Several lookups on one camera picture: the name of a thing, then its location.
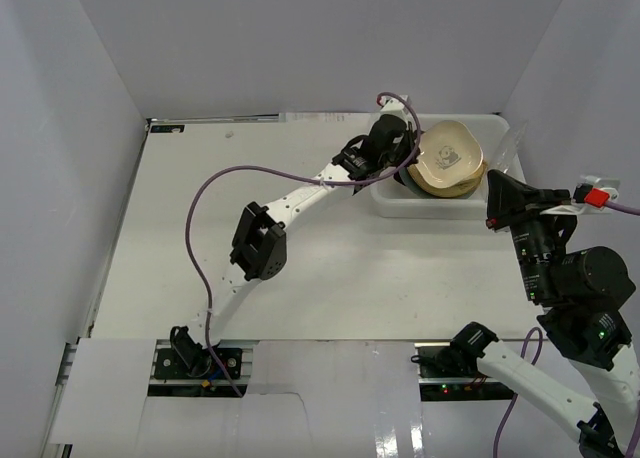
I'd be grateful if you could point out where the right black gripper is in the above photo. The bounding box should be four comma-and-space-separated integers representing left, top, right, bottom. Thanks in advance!
483, 169, 574, 302

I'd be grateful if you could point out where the beige bird branch plate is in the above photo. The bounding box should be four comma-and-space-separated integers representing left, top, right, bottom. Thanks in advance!
408, 165, 477, 199

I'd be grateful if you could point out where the cream panda square dish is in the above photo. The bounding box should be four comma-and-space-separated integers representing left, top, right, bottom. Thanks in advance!
415, 120, 484, 189

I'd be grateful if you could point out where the yellow panda square dish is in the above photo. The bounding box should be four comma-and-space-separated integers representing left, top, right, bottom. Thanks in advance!
452, 161, 487, 195

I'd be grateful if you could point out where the clear plastic dish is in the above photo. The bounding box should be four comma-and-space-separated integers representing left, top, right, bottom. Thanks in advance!
489, 121, 528, 173

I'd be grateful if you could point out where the teal round plate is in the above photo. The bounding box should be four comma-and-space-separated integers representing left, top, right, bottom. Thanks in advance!
398, 169, 427, 198

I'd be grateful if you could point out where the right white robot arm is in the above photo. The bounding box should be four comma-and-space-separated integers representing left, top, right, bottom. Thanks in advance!
450, 170, 639, 457

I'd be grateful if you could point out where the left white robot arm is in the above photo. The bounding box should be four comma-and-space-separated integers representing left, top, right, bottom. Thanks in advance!
170, 111, 422, 378

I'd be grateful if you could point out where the white plastic bin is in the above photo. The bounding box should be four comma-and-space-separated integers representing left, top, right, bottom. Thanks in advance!
368, 114, 510, 221

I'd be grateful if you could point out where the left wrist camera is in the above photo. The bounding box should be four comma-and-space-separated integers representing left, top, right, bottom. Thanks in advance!
376, 93, 411, 119

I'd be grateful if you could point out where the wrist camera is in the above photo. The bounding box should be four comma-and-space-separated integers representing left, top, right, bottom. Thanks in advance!
542, 175, 621, 216
376, 93, 411, 119

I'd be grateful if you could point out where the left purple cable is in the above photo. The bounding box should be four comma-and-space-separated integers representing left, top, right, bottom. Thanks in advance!
184, 91, 426, 397

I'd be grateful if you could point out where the purple cable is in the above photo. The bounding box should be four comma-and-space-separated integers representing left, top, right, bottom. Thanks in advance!
184, 91, 426, 397
491, 199, 640, 458

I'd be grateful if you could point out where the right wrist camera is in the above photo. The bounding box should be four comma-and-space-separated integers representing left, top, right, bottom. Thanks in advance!
542, 175, 621, 216

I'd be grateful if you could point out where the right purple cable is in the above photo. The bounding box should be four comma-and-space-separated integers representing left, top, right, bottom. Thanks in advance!
491, 199, 640, 458

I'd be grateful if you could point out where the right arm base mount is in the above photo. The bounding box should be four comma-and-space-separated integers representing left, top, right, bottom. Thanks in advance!
411, 322, 514, 402

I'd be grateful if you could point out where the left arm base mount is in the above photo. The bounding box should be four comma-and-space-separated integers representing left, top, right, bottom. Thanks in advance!
148, 326, 253, 398

